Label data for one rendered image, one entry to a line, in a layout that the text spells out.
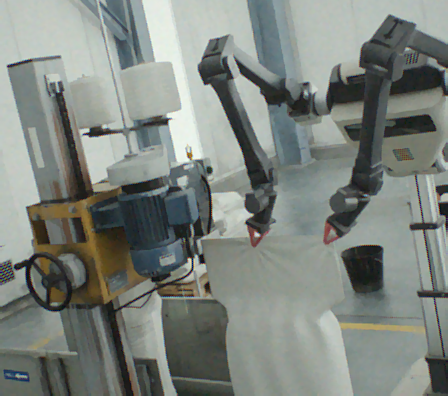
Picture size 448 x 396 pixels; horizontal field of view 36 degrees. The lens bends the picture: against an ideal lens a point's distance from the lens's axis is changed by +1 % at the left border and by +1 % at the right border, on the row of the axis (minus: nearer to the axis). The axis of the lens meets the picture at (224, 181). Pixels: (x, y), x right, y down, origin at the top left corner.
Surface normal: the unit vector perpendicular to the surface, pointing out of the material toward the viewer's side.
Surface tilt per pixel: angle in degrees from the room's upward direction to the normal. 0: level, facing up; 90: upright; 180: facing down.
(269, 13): 90
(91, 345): 90
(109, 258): 90
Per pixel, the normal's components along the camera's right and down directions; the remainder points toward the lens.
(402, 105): -0.50, -0.59
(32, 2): 0.82, -0.08
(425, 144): -0.29, 0.80
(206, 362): -0.54, 0.23
